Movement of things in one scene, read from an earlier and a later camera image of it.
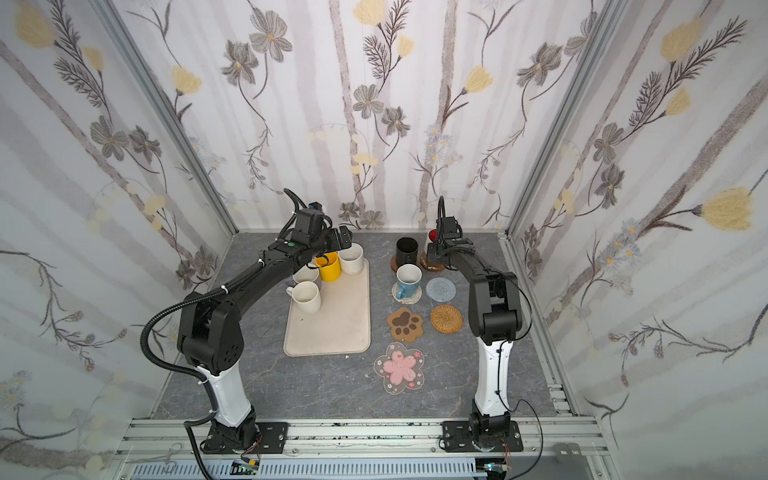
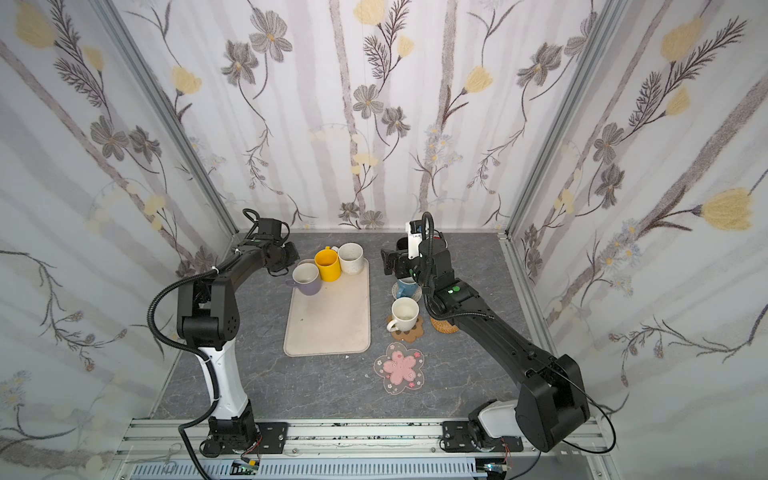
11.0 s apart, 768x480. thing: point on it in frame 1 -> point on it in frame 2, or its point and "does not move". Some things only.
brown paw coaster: (405, 325) does not move
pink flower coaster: (400, 368) does not move
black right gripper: (448, 244) -> (393, 262)
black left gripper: (335, 239) -> (285, 258)
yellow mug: (330, 266) does not move
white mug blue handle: (408, 276) does not move
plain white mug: (306, 295) -> (405, 312)
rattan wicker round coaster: (446, 318) does not move
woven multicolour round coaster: (408, 300) does not move
